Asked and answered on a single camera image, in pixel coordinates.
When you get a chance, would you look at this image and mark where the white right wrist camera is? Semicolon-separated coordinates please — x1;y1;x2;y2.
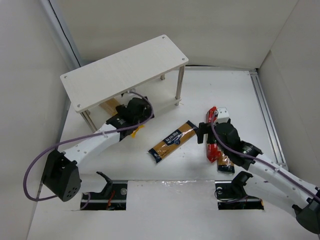
213;107;230;124

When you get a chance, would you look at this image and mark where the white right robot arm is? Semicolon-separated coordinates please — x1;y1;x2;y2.
208;120;320;235

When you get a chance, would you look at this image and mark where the red spaghetti bag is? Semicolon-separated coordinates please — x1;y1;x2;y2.
206;106;223;164

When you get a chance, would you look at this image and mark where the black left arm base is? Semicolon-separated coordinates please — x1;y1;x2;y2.
80;181;128;211

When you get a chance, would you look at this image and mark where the dark-ended spaghetti bag with barcode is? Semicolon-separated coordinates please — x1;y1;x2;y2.
216;151;235;175

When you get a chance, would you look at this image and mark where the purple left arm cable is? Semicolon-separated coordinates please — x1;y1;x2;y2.
23;90;154;210

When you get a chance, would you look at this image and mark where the blue-label spaghetti bag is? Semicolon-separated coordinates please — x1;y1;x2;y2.
148;120;198;164

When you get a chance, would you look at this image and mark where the white two-tier shelf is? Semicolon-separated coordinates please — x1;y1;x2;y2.
60;34;189;132

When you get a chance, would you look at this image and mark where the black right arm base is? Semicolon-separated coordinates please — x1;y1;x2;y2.
214;181;264;211

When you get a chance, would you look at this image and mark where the yellow-ended spaghetti bag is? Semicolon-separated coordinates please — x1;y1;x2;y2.
99;98;145;141

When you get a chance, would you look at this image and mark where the aluminium frame rail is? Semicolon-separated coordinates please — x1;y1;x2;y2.
249;70;289;171

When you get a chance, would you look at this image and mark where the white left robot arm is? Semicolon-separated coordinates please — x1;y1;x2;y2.
42;97;154;202

